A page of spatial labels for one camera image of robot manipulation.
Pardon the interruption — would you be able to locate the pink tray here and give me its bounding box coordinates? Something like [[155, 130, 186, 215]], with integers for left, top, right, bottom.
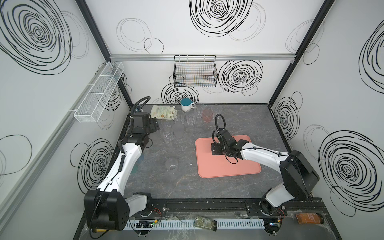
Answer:
[[195, 138, 262, 179]]

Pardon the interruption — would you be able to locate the white wire shelf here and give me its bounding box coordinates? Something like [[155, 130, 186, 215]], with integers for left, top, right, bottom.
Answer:
[[74, 62, 124, 123]]

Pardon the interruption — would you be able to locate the white cup teal lid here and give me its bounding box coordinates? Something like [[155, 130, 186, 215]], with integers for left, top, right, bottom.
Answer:
[[180, 98, 195, 112]]

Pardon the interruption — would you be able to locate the pink small glass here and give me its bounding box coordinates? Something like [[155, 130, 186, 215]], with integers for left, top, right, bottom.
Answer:
[[202, 109, 213, 123]]

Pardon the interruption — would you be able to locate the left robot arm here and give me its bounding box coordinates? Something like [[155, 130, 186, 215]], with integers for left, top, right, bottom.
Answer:
[[84, 112, 159, 231]]

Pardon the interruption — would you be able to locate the frosted textured glass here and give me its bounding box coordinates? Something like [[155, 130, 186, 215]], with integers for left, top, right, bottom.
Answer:
[[173, 122, 185, 139]]

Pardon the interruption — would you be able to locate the clear glass behind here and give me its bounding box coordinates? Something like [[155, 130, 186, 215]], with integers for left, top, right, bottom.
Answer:
[[195, 103, 205, 119]]

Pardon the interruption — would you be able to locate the organic sugar pouch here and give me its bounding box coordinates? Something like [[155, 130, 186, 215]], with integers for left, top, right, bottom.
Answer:
[[151, 105, 177, 120]]

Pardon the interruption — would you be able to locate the orange liquid bottle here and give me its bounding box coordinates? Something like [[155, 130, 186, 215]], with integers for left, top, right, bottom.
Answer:
[[295, 213, 325, 225]]

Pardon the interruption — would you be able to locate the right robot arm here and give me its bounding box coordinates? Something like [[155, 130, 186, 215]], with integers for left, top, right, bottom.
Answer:
[[211, 128, 320, 216]]

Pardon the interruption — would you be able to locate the clear green bottle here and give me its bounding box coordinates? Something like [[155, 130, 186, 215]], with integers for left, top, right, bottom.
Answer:
[[194, 216, 218, 232]]

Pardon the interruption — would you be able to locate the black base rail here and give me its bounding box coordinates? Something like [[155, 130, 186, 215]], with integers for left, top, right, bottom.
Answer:
[[147, 198, 325, 217]]

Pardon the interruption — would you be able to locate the white cable duct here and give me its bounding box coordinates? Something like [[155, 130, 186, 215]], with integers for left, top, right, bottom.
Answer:
[[124, 219, 265, 231]]

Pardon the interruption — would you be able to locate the clear tall glass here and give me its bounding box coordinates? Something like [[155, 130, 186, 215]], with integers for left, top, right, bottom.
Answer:
[[161, 126, 174, 144]]

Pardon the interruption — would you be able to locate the short clear glass front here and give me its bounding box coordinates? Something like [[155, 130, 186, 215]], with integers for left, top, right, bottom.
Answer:
[[165, 158, 179, 174]]

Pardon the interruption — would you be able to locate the black wire basket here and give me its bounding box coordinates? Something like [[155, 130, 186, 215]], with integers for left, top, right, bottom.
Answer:
[[173, 55, 219, 88]]

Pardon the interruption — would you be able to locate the clear faceted glass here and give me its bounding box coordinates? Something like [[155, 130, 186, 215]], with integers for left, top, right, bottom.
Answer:
[[185, 109, 197, 125]]

